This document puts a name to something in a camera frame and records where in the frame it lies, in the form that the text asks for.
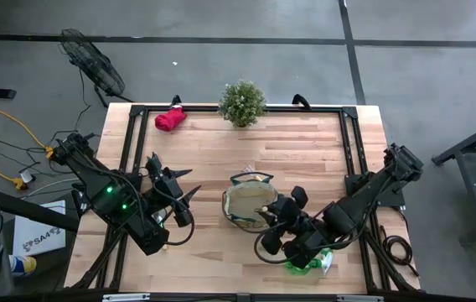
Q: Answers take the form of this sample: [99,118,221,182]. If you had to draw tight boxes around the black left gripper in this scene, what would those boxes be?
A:
[150,166,202,227]

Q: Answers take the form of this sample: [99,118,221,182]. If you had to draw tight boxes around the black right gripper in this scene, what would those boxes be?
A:
[257,195,306,236]

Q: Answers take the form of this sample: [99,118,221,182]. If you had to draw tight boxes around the wooden-handled hand cultivator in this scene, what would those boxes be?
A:
[241,164,264,182]

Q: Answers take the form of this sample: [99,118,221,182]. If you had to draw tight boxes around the red gardening gloves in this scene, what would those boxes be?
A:
[154,107,188,133]

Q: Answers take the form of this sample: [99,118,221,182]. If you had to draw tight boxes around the green plastic spray bottle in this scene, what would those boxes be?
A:
[284,247,334,276]

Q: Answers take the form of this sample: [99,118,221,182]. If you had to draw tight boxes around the cream gardening bag green trim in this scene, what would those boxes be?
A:
[220,170,282,231]

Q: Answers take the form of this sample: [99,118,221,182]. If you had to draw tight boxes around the artificial plant in black pot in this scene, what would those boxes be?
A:
[218,79,267,128]

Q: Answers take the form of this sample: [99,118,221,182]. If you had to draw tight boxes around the black floor fan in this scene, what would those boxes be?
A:
[58,28,135,108]

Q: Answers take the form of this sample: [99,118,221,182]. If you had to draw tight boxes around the white cardboard box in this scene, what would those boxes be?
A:
[13,200,67,257]

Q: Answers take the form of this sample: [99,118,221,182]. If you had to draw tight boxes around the blue and yellow object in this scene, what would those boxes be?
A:
[8,254,38,278]

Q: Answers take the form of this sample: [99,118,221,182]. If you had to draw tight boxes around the black metal side table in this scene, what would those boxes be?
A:
[430,115,476,247]

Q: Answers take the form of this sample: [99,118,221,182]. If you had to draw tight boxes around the black aluminium table frame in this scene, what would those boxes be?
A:
[64,93,422,295]

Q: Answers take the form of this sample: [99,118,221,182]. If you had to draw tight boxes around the black coiled cable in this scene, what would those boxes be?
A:
[381,225,420,278]

